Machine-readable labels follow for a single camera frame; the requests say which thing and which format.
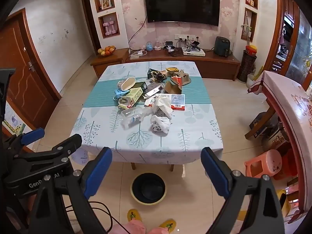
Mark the wall poster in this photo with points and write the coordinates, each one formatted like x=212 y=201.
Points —
x=13 y=123

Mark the pink dumbbell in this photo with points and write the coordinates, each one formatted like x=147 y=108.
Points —
x=106 y=28
x=112 y=28

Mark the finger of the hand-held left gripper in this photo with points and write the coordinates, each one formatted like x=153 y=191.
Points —
x=68 y=143
x=31 y=136

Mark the metal door lock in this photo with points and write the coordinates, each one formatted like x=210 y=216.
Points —
x=30 y=66

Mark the side table with pink cloth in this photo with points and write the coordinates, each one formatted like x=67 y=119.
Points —
x=287 y=97

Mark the white tissue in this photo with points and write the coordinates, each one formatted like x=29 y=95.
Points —
x=162 y=104

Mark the wall niche shelves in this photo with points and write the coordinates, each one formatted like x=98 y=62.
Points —
x=249 y=12

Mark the clear plastic bottle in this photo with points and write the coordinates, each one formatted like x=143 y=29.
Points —
x=132 y=118

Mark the silver printed box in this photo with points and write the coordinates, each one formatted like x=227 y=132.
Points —
x=154 y=87

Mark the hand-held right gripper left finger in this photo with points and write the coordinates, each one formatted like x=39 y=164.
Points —
x=97 y=173

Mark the dark air fryer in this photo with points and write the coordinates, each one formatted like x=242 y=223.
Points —
x=220 y=46

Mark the cream snack packet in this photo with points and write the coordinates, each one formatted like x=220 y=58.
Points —
x=125 y=105

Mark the white set-top box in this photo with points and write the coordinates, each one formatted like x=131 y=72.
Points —
x=193 y=53

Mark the blue face mask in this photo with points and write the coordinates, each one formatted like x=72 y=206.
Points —
x=119 y=93

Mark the black wall television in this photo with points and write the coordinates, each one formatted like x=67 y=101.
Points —
x=181 y=4

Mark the red plastic stool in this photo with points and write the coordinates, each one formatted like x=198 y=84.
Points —
x=290 y=162

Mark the round bin with black liner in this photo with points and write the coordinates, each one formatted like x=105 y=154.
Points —
x=148 y=187

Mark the wooden sliding glass door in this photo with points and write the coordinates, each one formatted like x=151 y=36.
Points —
x=290 y=41

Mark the black and yellow wrapper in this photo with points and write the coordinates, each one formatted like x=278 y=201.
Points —
x=158 y=76

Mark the person's right leg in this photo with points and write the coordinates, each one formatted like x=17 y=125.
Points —
x=158 y=231

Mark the white bucket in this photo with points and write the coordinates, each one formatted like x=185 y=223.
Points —
x=252 y=81

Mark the yellow plastic stool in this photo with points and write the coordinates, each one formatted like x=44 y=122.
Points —
x=284 y=201

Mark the white wall sockets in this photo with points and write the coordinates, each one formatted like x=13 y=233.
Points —
x=186 y=37

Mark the black device on stand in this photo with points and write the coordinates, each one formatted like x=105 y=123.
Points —
x=195 y=45

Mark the wooden television cabinet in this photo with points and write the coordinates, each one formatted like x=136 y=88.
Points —
x=214 y=65

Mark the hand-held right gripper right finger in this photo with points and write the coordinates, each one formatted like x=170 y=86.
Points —
x=215 y=173

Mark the white wall shelf unit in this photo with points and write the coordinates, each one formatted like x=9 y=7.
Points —
x=121 y=9

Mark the red and yellow basins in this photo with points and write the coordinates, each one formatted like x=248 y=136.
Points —
x=251 y=49

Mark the blue snow globe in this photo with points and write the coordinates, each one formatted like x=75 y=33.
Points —
x=149 y=46

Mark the cream paper cup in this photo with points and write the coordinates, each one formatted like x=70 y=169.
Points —
x=128 y=84

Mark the carved wooden door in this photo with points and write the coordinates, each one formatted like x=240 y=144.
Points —
x=24 y=78

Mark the yellow slipper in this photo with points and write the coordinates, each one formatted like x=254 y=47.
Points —
x=134 y=215
x=168 y=225

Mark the green and cream box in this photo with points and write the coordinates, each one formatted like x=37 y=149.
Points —
x=136 y=95

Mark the plain brown door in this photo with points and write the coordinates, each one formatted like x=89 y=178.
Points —
x=90 y=22

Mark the white plastic bag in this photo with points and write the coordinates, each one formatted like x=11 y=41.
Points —
x=159 y=124

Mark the table with patterned cloth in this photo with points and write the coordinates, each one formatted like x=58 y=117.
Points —
x=109 y=131

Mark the framed picture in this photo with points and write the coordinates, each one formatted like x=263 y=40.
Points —
x=106 y=2

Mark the torn cardboard with red print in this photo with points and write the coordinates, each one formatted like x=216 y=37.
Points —
x=181 y=78

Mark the small dark green box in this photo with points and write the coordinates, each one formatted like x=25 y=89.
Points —
x=150 y=72

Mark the red and white carton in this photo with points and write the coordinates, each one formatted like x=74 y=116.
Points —
x=178 y=101

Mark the bowl of fruit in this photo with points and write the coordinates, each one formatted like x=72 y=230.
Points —
x=106 y=50

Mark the tall dark woven basket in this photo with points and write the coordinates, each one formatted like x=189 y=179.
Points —
x=246 y=68

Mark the dark cardboard carton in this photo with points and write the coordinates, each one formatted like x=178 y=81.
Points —
x=258 y=124

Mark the pink plastic stool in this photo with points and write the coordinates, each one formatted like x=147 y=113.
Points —
x=264 y=160

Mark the wooden dining table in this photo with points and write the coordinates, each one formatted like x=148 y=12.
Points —
x=132 y=166

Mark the pink ornament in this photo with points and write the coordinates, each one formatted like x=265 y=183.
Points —
x=158 y=46

